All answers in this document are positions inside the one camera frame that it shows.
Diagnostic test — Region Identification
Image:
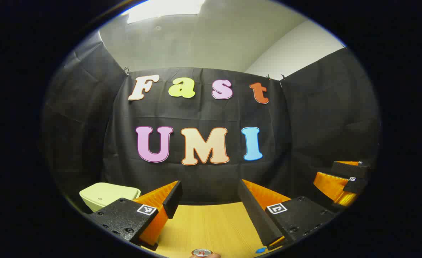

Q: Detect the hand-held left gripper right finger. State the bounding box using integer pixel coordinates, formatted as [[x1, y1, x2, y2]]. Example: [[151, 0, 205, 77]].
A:
[[238, 179, 337, 251]]

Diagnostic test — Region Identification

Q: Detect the ceiling light panel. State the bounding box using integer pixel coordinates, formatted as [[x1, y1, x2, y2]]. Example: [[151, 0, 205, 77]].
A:
[[127, 0, 206, 24]]

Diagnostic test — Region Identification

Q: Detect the light green desktop garbage bin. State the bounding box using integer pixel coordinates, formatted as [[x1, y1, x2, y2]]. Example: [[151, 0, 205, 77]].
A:
[[79, 182, 141, 212]]

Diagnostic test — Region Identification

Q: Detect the black backdrop cloth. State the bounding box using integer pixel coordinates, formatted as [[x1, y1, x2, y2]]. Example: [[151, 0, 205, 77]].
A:
[[41, 30, 381, 215]]

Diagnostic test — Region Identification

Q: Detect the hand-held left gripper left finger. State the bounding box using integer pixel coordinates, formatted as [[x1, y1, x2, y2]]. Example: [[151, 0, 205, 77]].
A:
[[84, 180, 183, 251]]

